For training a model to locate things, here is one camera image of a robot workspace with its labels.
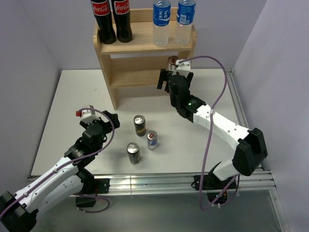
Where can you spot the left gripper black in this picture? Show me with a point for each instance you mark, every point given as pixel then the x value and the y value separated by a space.
pixel 106 120

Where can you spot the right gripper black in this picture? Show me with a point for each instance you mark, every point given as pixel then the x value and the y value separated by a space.
pixel 174 79

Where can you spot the silver blue can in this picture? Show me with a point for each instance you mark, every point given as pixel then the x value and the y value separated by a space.
pixel 171 66
pixel 152 138

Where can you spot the black can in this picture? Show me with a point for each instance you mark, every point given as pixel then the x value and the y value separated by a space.
pixel 133 151
pixel 140 125

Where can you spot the water bottle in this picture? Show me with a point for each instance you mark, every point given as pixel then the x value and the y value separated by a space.
pixel 185 17
pixel 161 19

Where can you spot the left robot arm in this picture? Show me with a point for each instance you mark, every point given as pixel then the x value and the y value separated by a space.
pixel 18 211

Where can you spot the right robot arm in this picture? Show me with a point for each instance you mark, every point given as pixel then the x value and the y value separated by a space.
pixel 249 145

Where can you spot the wooden two-tier shelf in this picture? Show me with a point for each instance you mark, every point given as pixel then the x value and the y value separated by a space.
pixel 138 62

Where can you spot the right cola bottle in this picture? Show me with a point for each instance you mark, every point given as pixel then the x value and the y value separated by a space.
pixel 121 13

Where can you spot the cola bottle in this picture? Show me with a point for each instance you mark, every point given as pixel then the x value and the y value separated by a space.
pixel 102 13
pixel 121 13

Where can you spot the left cola bottle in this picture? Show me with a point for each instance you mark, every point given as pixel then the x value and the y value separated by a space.
pixel 102 13

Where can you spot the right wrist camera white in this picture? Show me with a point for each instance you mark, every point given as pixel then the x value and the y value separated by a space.
pixel 183 67

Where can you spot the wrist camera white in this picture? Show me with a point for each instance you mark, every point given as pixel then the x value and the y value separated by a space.
pixel 87 116
pixel 183 67

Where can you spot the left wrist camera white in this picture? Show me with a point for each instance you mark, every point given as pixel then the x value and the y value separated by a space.
pixel 87 116

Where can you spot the aluminium rail front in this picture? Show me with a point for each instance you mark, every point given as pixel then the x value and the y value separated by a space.
pixel 150 184

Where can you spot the aluminium rail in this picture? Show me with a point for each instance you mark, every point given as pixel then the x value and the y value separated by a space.
pixel 150 184
pixel 241 108

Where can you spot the aluminium rail right side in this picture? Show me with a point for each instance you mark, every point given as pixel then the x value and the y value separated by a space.
pixel 241 108

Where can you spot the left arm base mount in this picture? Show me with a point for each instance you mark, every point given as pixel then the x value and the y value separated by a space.
pixel 91 193

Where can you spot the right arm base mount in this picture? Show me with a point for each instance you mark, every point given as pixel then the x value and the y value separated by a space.
pixel 213 186

